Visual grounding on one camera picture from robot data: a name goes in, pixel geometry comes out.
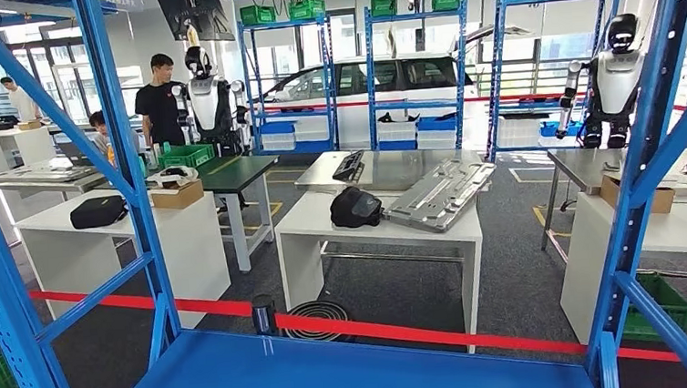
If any black hanging monitor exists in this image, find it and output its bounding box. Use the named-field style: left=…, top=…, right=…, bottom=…
left=153, top=0, right=237, bottom=48

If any black welding helmet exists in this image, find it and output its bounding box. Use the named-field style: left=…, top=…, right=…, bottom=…
left=328, top=184, right=386, bottom=231

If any silver metal plate part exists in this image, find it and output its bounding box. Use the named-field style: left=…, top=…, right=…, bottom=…
left=0, top=157, right=98, bottom=188
left=381, top=155, right=501, bottom=238

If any red barrier belt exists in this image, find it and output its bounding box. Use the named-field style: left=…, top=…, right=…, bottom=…
left=0, top=235, right=687, bottom=388

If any blue plastic bin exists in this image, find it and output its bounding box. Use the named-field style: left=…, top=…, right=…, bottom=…
left=538, top=117, right=589, bottom=139

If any stainless steel workbench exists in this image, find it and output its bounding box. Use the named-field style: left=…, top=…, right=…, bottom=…
left=292, top=140, right=498, bottom=275
left=533, top=140, right=687, bottom=295
left=0, top=154, right=112, bottom=209

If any white headset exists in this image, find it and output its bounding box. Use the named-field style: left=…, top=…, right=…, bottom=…
left=146, top=164, right=200, bottom=191

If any black ribbed plastic part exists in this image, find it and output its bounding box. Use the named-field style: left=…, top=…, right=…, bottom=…
left=330, top=149, right=368, bottom=186

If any white panel table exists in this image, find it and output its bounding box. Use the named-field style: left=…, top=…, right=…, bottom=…
left=11, top=180, right=235, bottom=342
left=272, top=179, right=493, bottom=369
left=551, top=183, right=687, bottom=348

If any person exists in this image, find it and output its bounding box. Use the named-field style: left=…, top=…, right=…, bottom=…
left=130, top=51, right=189, bottom=151
left=87, top=107, right=144, bottom=170
left=0, top=73, right=40, bottom=125

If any white black humanoid robot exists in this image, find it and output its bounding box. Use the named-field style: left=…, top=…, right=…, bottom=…
left=168, top=42, right=254, bottom=162
left=547, top=12, right=652, bottom=155

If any white car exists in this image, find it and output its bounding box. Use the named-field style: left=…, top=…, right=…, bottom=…
left=251, top=21, right=549, bottom=158

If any white bin stack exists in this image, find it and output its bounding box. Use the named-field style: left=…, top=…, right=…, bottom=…
left=376, top=119, right=417, bottom=144
left=294, top=117, right=332, bottom=143
left=496, top=114, right=544, bottom=151

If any black barrier post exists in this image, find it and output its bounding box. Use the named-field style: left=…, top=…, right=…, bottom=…
left=250, top=293, right=279, bottom=338

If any cardboard box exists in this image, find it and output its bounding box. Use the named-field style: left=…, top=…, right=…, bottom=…
left=597, top=169, right=677, bottom=219
left=149, top=179, right=207, bottom=212

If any white cabinet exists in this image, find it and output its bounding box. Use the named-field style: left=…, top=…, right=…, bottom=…
left=0, top=125, right=58, bottom=170

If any blue lidded bin stack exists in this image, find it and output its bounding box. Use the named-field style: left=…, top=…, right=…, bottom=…
left=259, top=120, right=299, bottom=154
left=415, top=115, right=458, bottom=152

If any black curved part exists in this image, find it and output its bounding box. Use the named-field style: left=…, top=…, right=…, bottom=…
left=376, top=109, right=422, bottom=126

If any black zip pouch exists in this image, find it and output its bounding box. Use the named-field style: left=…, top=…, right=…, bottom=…
left=68, top=194, right=130, bottom=231

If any green topped table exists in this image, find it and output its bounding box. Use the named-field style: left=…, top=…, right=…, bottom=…
left=192, top=151, right=289, bottom=278

